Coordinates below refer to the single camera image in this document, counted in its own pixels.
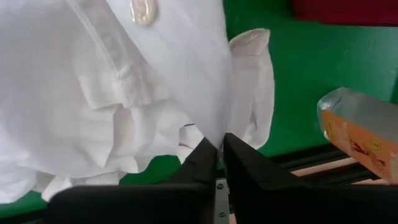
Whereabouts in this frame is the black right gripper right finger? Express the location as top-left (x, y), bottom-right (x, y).
top-left (223, 133), bottom-right (398, 224)

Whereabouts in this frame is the grey metal frame bracket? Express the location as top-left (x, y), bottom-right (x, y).
top-left (214, 179), bottom-right (230, 224)

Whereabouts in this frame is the red plastic laundry bin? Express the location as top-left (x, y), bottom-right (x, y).
top-left (292, 0), bottom-right (398, 27)

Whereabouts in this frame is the black aluminium rig frame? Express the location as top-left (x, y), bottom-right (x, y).
top-left (270, 144), bottom-right (383, 187)

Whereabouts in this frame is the white button shirt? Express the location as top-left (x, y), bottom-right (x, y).
top-left (0, 0), bottom-right (276, 205)

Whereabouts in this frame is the orange label pump bottle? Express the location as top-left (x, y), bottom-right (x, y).
top-left (317, 87), bottom-right (398, 184)

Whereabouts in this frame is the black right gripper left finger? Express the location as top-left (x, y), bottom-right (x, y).
top-left (46, 136), bottom-right (218, 224)

